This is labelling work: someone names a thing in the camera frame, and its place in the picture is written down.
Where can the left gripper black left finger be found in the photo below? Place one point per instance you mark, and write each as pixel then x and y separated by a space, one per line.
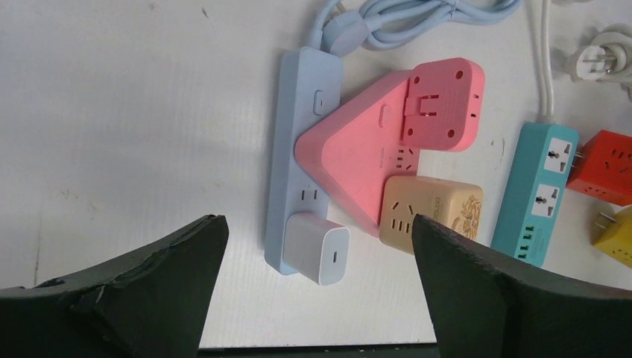
pixel 149 302

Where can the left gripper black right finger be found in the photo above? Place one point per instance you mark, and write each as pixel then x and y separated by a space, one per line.
pixel 484 303

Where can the beige wooden cube adapter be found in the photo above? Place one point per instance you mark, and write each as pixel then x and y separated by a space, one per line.
pixel 454 204

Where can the yellow cube plug adapter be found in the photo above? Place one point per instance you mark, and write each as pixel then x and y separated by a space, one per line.
pixel 614 235

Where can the teal power strip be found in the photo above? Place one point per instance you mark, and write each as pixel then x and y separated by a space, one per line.
pixel 536 183

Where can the red cube plug adapter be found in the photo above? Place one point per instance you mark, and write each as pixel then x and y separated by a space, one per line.
pixel 603 170

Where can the pink triangular plug adapter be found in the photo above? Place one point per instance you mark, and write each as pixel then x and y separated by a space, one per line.
pixel 355 149

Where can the pink square plug adapter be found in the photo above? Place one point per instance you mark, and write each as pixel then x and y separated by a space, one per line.
pixel 443 105

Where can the white USB charger block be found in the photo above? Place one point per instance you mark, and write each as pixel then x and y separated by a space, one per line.
pixel 316 248

